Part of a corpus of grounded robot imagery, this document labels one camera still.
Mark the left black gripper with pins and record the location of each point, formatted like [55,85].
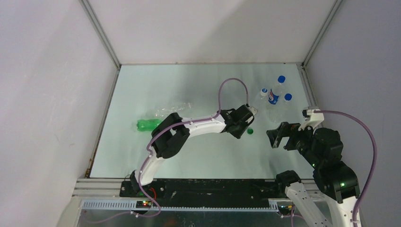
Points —
[238,135]

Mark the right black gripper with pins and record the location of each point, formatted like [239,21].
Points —
[285,128]

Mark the clear plastic bottle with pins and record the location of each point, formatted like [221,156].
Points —
[172,108]

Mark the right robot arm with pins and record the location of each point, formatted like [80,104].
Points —
[322,149]

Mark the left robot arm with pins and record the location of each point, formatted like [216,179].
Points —
[170,135]

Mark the clear bottle blue cap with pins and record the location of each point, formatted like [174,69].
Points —
[277,112]

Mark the clear bottle white-blue cap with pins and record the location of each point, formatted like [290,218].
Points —
[259,100]

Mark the pepsi bottle blue cap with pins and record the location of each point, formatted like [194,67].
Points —
[276,90]

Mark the green plastic bottle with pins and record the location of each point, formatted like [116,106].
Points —
[147,124]

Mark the right circuit board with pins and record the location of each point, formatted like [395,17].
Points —
[285,210]

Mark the circuit board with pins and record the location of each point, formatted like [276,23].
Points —
[144,204]
[285,210]

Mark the left circuit board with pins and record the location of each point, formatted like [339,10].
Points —
[144,204]

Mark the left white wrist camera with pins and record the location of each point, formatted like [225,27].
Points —
[253,110]

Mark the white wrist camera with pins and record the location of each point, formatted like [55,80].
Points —
[253,110]
[313,117]

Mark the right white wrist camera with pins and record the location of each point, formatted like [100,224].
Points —
[313,117]

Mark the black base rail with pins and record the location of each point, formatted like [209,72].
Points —
[216,193]

